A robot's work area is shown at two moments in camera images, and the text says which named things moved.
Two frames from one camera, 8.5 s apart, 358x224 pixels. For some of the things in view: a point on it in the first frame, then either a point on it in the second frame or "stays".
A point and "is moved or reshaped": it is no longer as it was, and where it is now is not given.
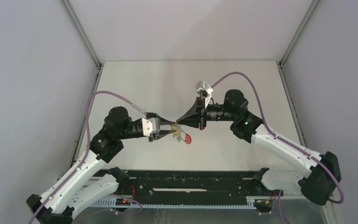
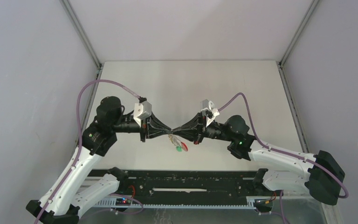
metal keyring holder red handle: [188, 138] is moved or reshaped
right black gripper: [201, 114] → [201, 128]
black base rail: [195, 185] stays
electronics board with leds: [122, 202] stays
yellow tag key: [174, 127] → [171, 138]
